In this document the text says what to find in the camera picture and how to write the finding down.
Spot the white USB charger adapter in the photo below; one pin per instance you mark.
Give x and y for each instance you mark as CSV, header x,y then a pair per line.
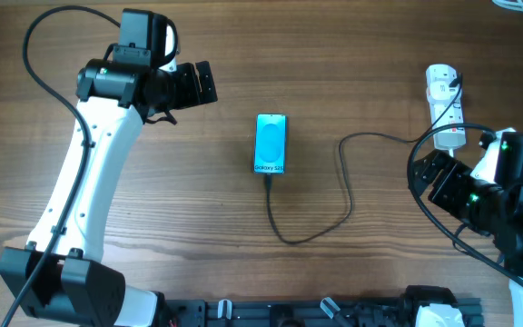
x,y
443,91

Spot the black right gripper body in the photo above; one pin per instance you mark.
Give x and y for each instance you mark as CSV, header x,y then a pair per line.
x,y
452,191

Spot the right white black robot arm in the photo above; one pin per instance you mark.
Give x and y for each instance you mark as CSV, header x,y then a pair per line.
x,y
487,199

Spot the blue Galaxy smartphone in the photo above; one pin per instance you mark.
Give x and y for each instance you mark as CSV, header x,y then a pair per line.
x,y
270,144

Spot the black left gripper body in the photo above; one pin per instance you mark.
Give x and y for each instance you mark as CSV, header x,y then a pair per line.
x,y
185,91

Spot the white power strip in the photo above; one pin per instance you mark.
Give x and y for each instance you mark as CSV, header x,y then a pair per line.
x,y
443,114

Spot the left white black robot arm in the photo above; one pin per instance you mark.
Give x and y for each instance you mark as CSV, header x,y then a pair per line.
x,y
59,274

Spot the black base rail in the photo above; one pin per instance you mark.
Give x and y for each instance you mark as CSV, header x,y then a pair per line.
x,y
398,311

